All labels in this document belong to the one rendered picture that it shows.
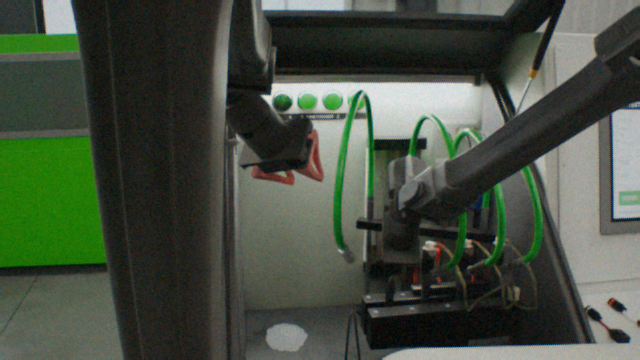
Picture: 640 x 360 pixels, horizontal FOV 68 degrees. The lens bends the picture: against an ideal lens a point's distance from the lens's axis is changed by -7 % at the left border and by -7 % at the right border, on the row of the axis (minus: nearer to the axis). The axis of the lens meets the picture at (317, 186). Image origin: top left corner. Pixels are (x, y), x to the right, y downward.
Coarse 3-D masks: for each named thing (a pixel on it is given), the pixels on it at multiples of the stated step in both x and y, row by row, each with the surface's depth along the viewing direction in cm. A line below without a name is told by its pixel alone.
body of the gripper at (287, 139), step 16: (272, 112) 64; (272, 128) 64; (288, 128) 68; (304, 128) 67; (256, 144) 65; (272, 144) 66; (288, 144) 67; (304, 144) 66; (240, 160) 70; (256, 160) 68; (272, 160) 67; (288, 160) 66; (304, 160) 66
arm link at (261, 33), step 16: (240, 0) 34; (256, 0) 37; (240, 16) 37; (256, 16) 39; (240, 32) 41; (256, 32) 42; (240, 48) 44; (256, 48) 46; (240, 64) 50; (256, 64) 50; (240, 80) 56; (256, 80) 55
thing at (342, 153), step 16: (368, 96) 104; (352, 112) 89; (368, 112) 109; (368, 128) 113; (368, 144) 116; (336, 176) 83; (368, 176) 119; (336, 192) 83; (368, 192) 120; (336, 208) 83; (336, 224) 84; (336, 240) 86
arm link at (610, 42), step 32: (608, 32) 51; (608, 64) 51; (544, 96) 61; (576, 96) 56; (608, 96) 53; (512, 128) 64; (544, 128) 60; (576, 128) 58; (448, 160) 74; (480, 160) 68; (512, 160) 65; (448, 192) 72; (480, 192) 72
